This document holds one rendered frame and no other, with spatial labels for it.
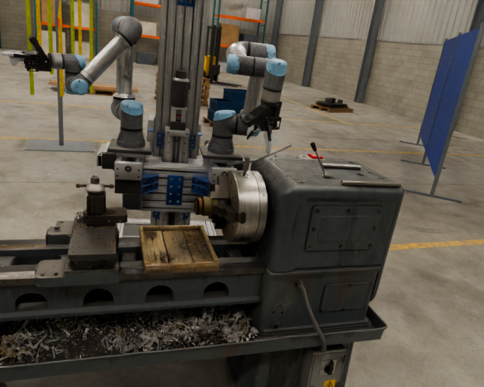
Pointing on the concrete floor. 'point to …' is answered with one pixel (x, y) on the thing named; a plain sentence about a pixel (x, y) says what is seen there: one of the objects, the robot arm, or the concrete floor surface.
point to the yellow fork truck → (211, 67)
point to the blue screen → (446, 102)
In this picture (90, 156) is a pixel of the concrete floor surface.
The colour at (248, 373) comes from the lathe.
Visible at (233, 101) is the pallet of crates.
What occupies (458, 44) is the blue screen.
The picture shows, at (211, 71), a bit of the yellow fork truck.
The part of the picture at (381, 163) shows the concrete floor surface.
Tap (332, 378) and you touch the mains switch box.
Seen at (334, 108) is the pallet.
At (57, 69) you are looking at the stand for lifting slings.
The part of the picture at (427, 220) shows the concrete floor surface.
